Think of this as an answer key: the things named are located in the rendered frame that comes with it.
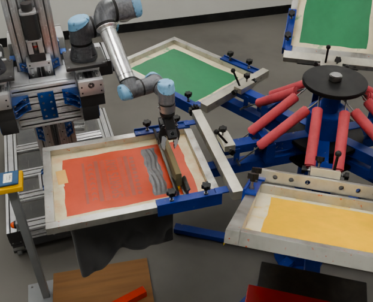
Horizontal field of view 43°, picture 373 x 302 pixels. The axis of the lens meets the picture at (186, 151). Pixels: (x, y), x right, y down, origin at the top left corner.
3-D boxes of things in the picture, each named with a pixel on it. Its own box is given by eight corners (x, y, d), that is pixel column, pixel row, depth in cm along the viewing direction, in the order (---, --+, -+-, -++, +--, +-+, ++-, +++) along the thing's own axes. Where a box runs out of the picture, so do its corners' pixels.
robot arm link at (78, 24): (67, 39, 259) (63, 15, 251) (90, 33, 265) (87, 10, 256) (74, 47, 251) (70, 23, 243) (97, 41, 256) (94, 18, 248)
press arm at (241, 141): (221, 156, 235) (221, 148, 232) (217, 149, 240) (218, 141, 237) (253, 150, 238) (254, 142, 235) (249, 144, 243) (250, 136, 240)
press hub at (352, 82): (282, 286, 291) (317, 102, 207) (258, 238, 321) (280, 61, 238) (340, 272, 299) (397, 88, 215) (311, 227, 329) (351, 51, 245)
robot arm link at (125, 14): (84, 18, 260) (111, -7, 211) (109, 13, 266) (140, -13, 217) (90, 40, 262) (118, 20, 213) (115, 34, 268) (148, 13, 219)
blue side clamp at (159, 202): (158, 217, 210) (157, 205, 206) (155, 209, 214) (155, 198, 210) (221, 204, 216) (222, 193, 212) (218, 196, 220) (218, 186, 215)
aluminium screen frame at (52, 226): (47, 235, 201) (45, 229, 198) (44, 153, 245) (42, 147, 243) (221, 200, 216) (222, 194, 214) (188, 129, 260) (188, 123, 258)
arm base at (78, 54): (69, 53, 268) (66, 36, 261) (95, 49, 271) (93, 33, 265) (72, 65, 256) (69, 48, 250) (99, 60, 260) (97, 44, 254)
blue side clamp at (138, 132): (136, 144, 252) (135, 133, 248) (135, 138, 256) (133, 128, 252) (190, 135, 258) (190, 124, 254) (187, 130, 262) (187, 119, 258)
